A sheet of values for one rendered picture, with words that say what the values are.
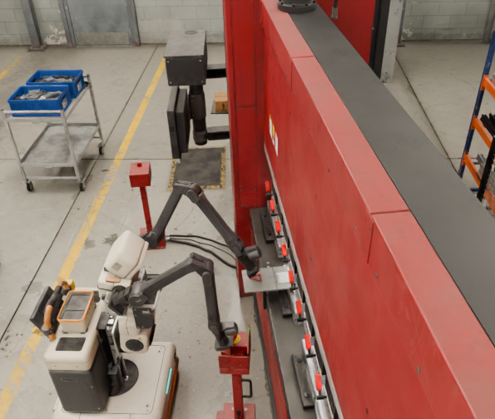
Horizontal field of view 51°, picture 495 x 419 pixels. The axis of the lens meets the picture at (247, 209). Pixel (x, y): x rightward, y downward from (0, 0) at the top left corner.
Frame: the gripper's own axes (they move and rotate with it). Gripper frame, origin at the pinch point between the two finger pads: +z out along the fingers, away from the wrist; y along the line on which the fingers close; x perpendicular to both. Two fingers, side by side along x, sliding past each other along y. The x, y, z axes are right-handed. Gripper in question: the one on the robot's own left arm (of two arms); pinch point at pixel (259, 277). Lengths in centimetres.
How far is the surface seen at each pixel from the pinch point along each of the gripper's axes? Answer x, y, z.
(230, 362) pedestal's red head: 30.3, -35.0, 13.3
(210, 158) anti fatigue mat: 68, 306, 82
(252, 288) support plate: 5.3, -5.2, 0.4
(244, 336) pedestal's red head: 21.7, -19.9, 16.4
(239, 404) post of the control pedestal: 51, -29, 58
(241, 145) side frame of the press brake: -16, 87, -31
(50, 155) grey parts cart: 200, 284, -26
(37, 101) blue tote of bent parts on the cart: 162, 270, -82
